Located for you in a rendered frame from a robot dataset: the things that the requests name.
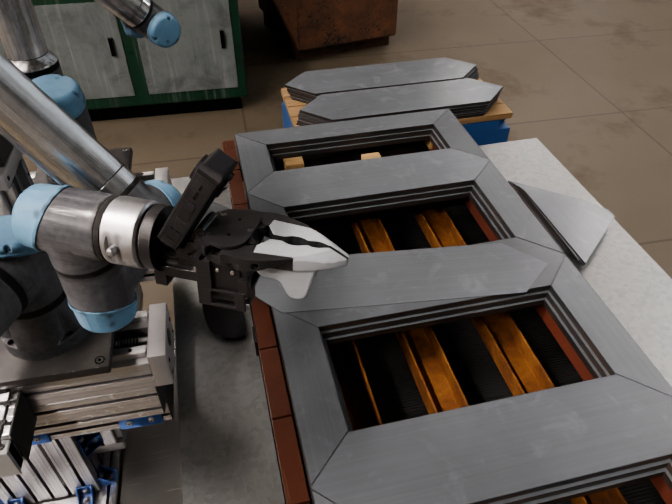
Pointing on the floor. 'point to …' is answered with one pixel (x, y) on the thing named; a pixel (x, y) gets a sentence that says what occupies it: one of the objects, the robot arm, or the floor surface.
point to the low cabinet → (148, 58)
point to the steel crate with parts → (331, 24)
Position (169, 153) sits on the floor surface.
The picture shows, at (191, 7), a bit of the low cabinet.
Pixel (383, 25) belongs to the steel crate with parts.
